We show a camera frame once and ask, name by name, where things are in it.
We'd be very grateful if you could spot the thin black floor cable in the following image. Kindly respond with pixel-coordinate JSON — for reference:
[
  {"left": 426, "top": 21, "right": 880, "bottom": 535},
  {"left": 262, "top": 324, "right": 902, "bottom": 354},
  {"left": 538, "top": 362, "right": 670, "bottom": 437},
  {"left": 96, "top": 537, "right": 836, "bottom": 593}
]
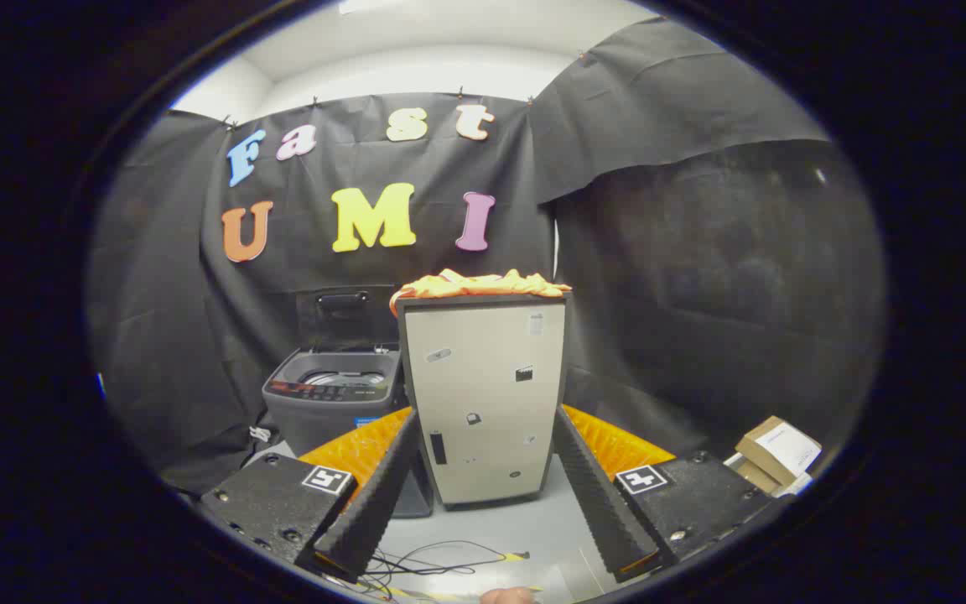
[{"left": 361, "top": 539, "right": 509, "bottom": 601}]

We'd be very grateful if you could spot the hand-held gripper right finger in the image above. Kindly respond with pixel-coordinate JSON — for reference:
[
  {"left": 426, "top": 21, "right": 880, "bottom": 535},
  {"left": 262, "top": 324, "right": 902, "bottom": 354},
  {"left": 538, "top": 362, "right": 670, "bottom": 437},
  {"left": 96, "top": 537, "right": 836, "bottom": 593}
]
[{"left": 552, "top": 404, "right": 773, "bottom": 584}]

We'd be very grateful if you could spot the beige metal cabinet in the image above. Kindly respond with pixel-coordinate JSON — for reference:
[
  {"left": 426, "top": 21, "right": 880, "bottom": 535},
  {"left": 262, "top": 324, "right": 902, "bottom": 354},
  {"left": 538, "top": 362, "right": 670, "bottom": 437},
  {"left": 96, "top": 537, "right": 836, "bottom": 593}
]
[{"left": 397, "top": 294, "right": 569, "bottom": 511}]

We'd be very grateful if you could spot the orange polo shirt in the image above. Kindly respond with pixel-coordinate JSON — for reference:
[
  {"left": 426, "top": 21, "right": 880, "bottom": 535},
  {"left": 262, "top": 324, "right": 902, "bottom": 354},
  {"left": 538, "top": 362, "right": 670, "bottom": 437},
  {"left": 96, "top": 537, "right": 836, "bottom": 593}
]
[{"left": 389, "top": 268, "right": 573, "bottom": 316}]

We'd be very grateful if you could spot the brown cardboard box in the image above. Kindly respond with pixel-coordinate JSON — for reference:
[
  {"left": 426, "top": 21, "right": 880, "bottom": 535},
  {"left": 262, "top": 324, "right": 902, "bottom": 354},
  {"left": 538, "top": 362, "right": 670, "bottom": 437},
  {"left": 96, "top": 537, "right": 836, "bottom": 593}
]
[{"left": 735, "top": 415, "right": 823, "bottom": 486}]

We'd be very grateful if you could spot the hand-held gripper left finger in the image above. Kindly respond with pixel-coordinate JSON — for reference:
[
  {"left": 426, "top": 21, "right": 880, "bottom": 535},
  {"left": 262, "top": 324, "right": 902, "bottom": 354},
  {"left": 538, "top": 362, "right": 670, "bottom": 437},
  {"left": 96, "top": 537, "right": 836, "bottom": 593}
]
[{"left": 200, "top": 407, "right": 421, "bottom": 584}]

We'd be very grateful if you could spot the grey washing machine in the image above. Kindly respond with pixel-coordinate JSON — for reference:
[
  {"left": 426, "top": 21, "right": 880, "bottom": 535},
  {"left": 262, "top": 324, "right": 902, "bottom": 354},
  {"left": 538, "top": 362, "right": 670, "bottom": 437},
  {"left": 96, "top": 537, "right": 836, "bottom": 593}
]
[{"left": 262, "top": 346, "right": 434, "bottom": 518}]

